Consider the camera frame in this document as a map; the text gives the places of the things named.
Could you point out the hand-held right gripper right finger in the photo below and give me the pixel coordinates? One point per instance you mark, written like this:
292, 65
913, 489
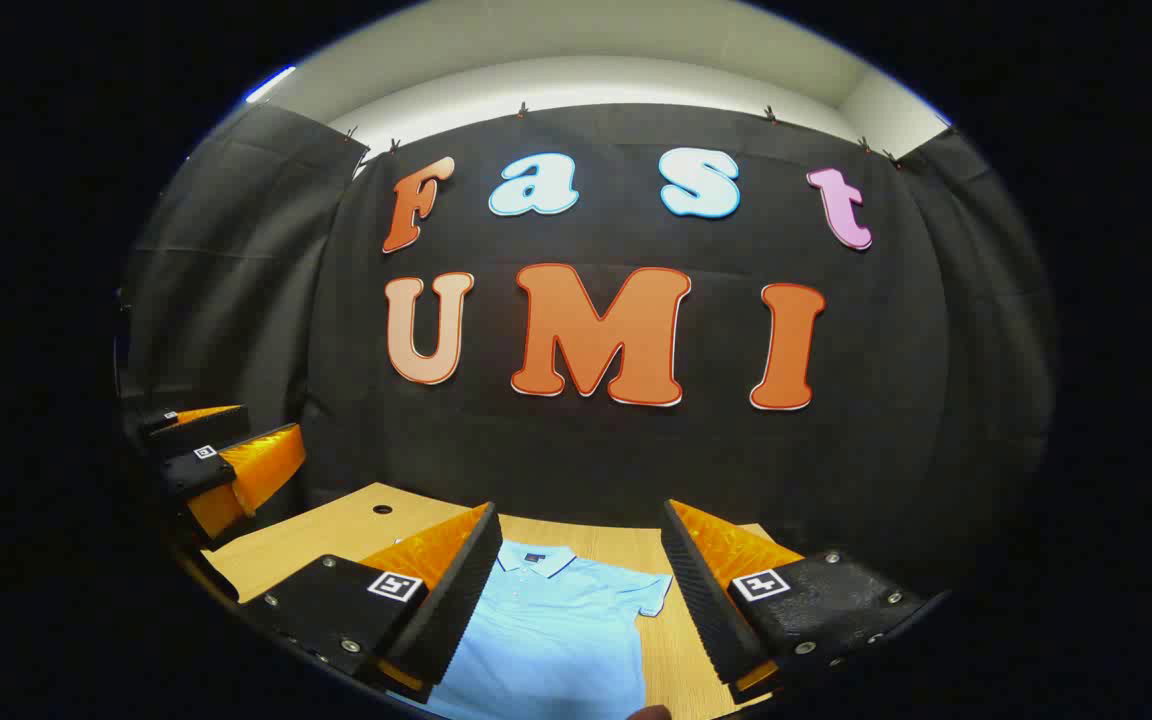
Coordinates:
701, 600

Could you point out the light blue T-shirt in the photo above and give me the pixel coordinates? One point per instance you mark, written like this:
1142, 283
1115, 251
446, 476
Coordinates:
556, 640

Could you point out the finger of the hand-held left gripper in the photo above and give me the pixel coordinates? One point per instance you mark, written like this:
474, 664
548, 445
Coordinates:
191, 470
186, 432

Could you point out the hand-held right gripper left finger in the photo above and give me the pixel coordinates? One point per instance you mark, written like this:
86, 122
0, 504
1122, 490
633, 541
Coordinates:
456, 600

